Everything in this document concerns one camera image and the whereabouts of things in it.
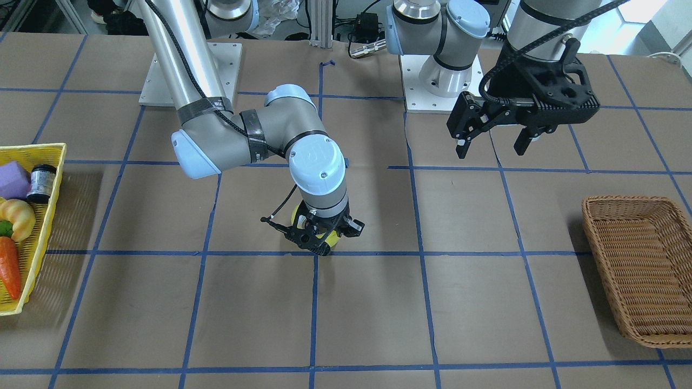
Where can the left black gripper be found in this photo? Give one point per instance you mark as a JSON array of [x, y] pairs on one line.
[[506, 80]]

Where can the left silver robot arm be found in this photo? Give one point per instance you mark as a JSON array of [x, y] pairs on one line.
[[452, 33]]

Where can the purple foam block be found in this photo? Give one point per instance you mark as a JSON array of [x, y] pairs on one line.
[[15, 181]]

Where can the brown wicker basket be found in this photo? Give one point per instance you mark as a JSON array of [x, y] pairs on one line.
[[642, 250]]

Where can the aluminium frame post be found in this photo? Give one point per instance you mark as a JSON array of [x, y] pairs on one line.
[[321, 23]]

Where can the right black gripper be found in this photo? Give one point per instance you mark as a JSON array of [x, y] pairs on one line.
[[354, 227]]

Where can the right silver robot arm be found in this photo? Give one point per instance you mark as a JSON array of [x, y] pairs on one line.
[[213, 138]]

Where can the toy croissant bread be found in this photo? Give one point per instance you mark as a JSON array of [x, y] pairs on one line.
[[22, 217]]

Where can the yellow tape roll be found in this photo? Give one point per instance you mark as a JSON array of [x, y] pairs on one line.
[[305, 225]]

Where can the orange toy carrot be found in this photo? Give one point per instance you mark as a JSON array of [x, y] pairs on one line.
[[10, 273]]

